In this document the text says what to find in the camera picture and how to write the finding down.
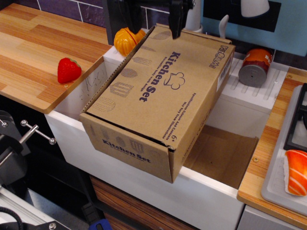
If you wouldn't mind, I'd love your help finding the red toy strawberry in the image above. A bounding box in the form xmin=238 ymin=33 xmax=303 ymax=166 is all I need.
xmin=57 ymin=57 xmax=82 ymax=83

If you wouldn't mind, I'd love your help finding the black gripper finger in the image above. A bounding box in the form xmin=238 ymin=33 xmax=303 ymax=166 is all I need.
xmin=119 ymin=0 xmax=142 ymax=34
xmin=169 ymin=0 xmax=189 ymax=39

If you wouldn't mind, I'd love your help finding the grey stove tray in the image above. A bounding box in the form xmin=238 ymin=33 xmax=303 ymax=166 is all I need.
xmin=261 ymin=85 xmax=307 ymax=216

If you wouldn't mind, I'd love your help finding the blue clamp handle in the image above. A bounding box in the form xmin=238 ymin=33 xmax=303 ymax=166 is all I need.
xmin=88 ymin=218 xmax=112 ymax=230

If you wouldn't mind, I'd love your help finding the white faucet handle lever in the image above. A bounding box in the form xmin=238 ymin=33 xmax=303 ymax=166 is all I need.
xmin=219 ymin=14 xmax=229 ymax=39

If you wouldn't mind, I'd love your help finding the orange toy pumpkin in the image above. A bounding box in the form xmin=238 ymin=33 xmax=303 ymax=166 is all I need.
xmin=114 ymin=27 xmax=146 ymax=57

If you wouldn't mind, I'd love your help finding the orange toy tin can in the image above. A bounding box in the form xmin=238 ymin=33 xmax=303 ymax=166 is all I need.
xmin=238 ymin=46 xmax=273 ymax=88

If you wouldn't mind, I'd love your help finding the black metal clamp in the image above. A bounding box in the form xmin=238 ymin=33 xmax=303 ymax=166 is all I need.
xmin=0 ymin=110 xmax=57 ymax=186

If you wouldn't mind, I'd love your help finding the brown cardboard Kitchen Set box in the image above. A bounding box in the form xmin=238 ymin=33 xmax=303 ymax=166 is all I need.
xmin=80 ymin=25 xmax=235 ymax=183

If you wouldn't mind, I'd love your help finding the white toy faucet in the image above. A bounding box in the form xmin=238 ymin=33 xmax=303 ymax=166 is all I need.
xmin=184 ymin=0 xmax=203 ymax=33

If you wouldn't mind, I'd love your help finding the white toy sink basin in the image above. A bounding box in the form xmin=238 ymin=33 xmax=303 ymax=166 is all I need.
xmin=44 ymin=23 xmax=289 ymax=230

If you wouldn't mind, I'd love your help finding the salmon sushi toy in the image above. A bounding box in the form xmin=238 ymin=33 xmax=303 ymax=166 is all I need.
xmin=283 ymin=149 xmax=307 ymax=196

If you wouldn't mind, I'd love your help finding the black stove grate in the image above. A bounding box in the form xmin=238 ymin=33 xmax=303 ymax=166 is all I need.
xmin=284 ymin=83 xmax=307 ymax=152

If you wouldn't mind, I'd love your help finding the black cable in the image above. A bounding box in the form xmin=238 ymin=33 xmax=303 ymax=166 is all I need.
xmin=0 ymin=206 xmax=24 ymax=230

